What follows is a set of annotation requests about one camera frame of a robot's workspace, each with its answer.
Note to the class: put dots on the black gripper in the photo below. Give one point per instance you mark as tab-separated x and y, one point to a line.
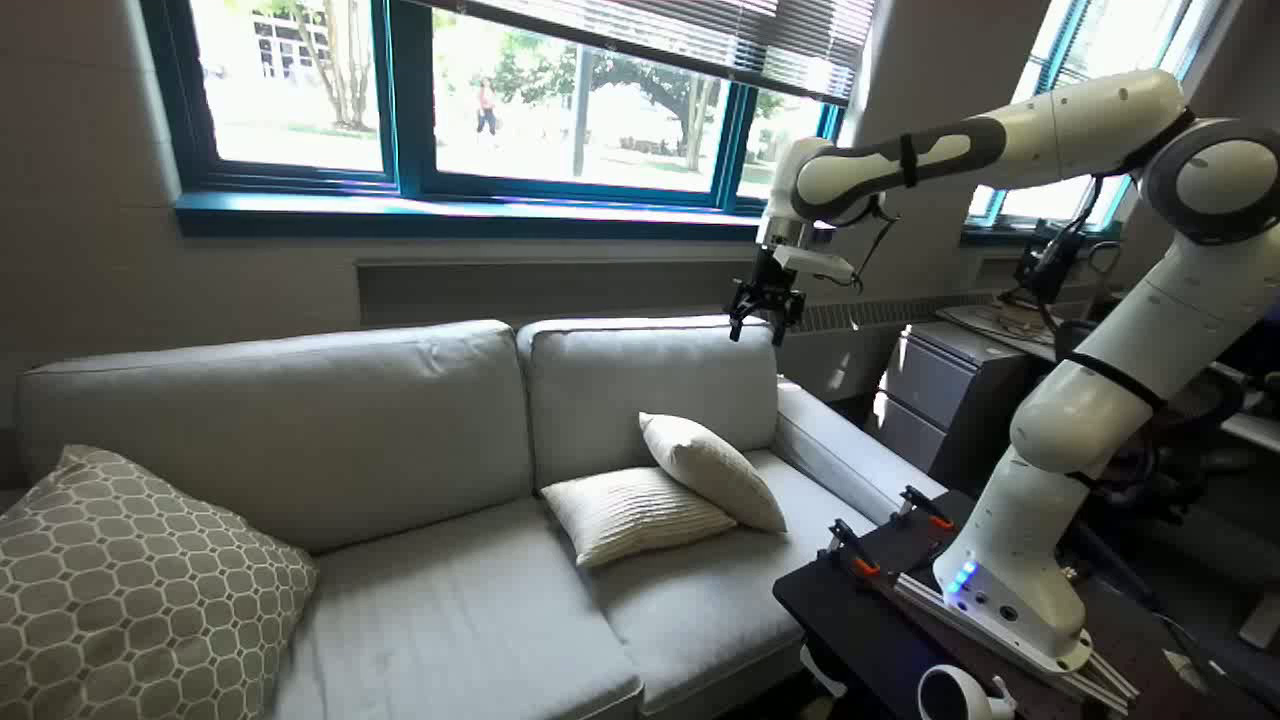
768	288

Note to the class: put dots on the cream striped pillow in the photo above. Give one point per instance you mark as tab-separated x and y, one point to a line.
629	515
713	471

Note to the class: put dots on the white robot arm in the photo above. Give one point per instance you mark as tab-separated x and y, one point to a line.
1218	189

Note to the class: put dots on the grey filing cabinet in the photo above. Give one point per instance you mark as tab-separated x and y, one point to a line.
947	403

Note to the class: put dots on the orange black clamp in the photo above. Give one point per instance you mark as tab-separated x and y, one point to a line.
919	502
848	551

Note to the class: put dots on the window blinds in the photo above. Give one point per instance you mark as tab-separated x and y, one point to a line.
785	46

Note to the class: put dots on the black robot table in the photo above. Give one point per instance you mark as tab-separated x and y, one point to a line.
872	643

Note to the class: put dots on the light grey sofa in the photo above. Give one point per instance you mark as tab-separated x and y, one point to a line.
411	471

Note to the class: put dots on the teal framed side window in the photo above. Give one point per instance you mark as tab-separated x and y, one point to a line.
1100	88

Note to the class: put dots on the white VR controller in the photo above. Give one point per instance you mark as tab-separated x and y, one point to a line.
953	693

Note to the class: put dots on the teal framed main window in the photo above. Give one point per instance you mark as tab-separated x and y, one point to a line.
388	119

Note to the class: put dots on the patterned beige pillow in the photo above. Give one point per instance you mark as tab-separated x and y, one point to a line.
127	596

